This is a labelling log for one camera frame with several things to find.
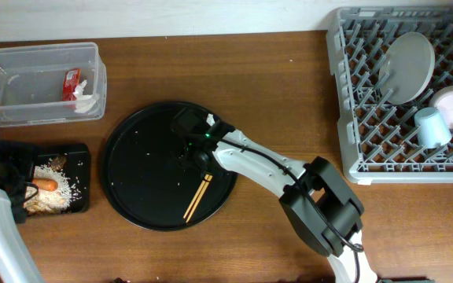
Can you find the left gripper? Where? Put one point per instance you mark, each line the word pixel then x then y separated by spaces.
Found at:
pixel 17 154

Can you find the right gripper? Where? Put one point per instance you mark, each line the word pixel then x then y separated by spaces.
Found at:
pixel 191 145

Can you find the orange carrot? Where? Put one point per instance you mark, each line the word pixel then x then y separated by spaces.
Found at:
pixel 46 184

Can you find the brown food scrap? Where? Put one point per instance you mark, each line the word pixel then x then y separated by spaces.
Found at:
pixel 58 163

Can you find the pile of rice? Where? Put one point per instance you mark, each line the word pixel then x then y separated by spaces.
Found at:
pixel 44 202

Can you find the white tissue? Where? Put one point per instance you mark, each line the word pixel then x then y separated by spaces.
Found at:
pixel 83 102

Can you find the red snack wrapper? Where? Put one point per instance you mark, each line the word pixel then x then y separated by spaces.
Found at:
pixel 71 81

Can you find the white plate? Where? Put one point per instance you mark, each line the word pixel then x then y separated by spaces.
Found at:
pixel 408 68

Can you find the light blue cup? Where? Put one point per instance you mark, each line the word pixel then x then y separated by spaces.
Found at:
pixel 433 132

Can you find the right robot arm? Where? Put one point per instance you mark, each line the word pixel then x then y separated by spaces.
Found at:
pixel 322 209

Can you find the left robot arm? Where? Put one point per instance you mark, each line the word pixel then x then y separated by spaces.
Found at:
pixel 16 263

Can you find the grey dishwasher rack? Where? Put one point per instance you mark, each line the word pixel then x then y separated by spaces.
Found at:
pixel 378 140

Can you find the black rectangular tray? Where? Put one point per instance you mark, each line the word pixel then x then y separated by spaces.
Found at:
pixel 77 166

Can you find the round black tray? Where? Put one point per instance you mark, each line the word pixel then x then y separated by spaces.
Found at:
pixel 144 179

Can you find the clear plastic bin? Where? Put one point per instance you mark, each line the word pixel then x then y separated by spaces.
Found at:
pixel 31 79

